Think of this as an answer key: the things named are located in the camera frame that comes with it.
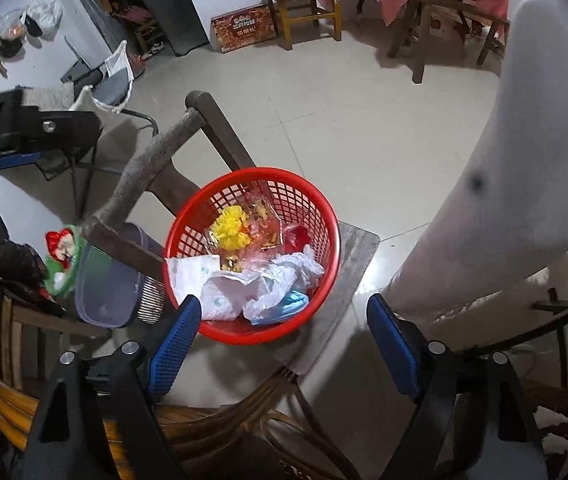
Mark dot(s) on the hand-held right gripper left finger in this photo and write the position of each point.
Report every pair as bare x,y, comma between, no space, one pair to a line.
174,350

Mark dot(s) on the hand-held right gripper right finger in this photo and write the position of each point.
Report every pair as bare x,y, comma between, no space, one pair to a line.
393,345

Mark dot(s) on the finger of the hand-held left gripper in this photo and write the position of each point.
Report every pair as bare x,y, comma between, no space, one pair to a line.
9,162
64,127

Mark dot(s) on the red plastic basket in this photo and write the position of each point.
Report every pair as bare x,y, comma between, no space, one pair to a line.
264,335

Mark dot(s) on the blue face mask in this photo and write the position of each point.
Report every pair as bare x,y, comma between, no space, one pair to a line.
284,305

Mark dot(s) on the white tissue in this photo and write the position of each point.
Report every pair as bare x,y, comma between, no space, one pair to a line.
289,275

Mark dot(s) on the pink floral cellophane wrapper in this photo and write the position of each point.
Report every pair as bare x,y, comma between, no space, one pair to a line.
231,227

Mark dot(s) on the purple plastic bin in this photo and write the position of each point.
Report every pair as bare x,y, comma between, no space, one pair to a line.
109,290

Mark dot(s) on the bamboo chair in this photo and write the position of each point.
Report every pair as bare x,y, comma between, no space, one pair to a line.
244,410

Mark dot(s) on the dark cloth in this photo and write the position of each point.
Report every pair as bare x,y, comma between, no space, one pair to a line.
9,260

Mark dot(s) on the dark wooden chair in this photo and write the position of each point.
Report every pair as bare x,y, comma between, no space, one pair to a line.
353,255

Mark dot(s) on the green santa ornament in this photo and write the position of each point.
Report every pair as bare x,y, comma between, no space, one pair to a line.
64,255

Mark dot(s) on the white plastic bag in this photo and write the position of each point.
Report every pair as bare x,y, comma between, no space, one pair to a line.
46,12

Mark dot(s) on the red cardboard carton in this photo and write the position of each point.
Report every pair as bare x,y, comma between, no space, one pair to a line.
241,27

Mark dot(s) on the wooden bench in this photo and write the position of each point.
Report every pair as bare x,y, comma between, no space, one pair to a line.
443,5

